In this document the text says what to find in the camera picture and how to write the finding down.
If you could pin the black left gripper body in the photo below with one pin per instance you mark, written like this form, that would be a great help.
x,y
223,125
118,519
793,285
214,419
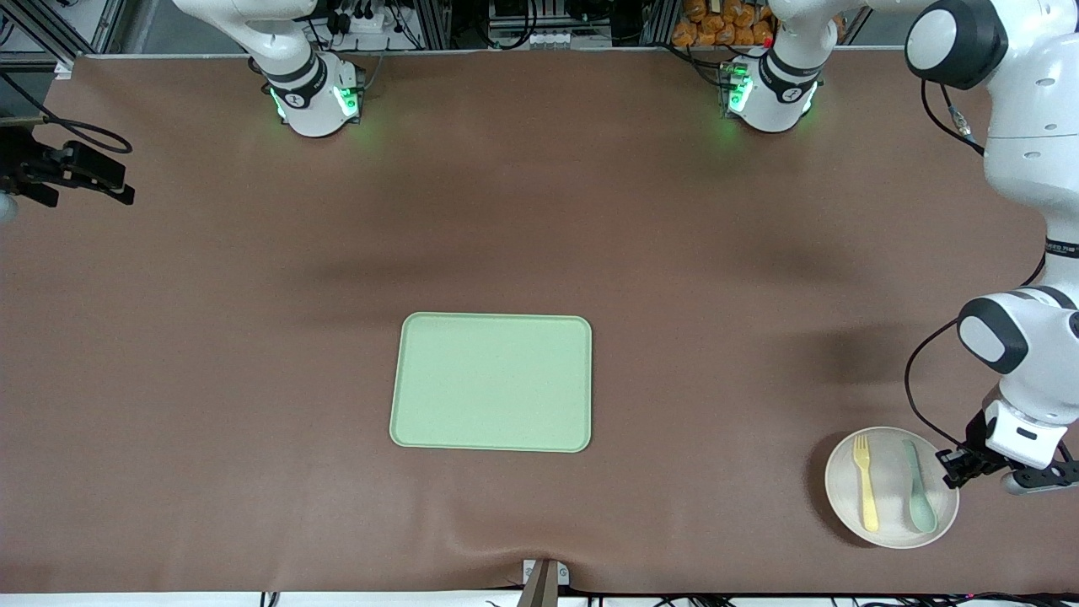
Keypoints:
x,y
975,453

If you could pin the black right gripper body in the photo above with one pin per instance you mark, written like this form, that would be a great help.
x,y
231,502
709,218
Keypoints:
x,y
24,165

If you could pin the pale green plastic spoon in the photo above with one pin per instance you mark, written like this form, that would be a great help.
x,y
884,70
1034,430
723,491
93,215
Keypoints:
x,y
921,510

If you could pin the beige round plate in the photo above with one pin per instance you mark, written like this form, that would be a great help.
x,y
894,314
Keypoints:
x,y
891,489

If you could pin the yellow plastic fork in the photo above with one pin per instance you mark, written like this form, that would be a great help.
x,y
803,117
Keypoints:
x,y
868,506

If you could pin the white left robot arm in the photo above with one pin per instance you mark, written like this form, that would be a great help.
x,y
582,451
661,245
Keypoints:
x,y
1033,126

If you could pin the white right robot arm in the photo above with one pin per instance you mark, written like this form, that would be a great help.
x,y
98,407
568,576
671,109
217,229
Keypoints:
x,y
312,110

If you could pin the brown table mat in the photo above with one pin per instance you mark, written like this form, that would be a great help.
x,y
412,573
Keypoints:
x,y
674,506

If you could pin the white power strip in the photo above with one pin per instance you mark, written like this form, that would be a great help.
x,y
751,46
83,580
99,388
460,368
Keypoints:
x,y
371,24

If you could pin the light green rectangular tray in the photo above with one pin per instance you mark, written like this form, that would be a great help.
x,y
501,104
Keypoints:
x,y
489,384

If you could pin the white terminal block row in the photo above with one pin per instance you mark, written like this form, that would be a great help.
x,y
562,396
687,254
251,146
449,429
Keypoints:
x,y
531,40

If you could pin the orange packaged food pile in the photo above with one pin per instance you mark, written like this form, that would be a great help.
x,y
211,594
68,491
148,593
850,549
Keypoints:
x,y
716,25

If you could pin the aluminium frame strut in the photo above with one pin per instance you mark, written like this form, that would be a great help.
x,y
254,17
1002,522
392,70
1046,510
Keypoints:
x,y
52,38

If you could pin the aluminium frame post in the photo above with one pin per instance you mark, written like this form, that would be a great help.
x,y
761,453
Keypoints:
x,y
659,25
434,25

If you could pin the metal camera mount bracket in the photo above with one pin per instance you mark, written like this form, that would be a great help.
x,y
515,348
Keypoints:
x,y
544,586

